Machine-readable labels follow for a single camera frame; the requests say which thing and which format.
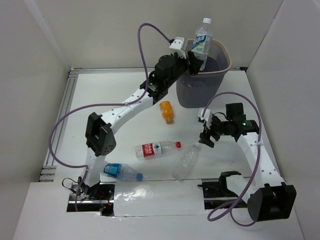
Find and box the green label clear bottle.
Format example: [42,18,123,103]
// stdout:
[191,17,213,71]

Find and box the clear crushed plastic bottle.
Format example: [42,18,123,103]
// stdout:
[171,143,201,181]

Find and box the orange juice bottle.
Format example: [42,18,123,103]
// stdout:
[159,101,174,124]

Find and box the red label water bottle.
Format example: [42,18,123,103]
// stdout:
[135,141,182,159]

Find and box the blue label water bottle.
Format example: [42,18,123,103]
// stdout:
[102,163,144,182]

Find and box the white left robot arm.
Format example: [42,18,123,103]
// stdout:
[78,51,204,200]

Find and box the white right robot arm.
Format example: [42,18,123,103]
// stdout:
[197,103,297,222]

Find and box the grey mesh waste bin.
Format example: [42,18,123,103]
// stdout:
[176,39,232,109]

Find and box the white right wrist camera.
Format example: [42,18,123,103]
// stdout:
[197,107,213,128]

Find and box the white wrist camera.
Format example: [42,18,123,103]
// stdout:
[197,107,213,128]
[169,37,187,59]

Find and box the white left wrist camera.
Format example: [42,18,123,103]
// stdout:
[169,37,187,59]

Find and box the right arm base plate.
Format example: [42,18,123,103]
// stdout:
[197,179,238,210]

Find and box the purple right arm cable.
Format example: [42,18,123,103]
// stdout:
[203,91,263,227]

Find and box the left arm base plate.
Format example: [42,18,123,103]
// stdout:
[66,182,115,217]

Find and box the aluminium rail frame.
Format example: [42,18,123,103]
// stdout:
[38,67,81,183]

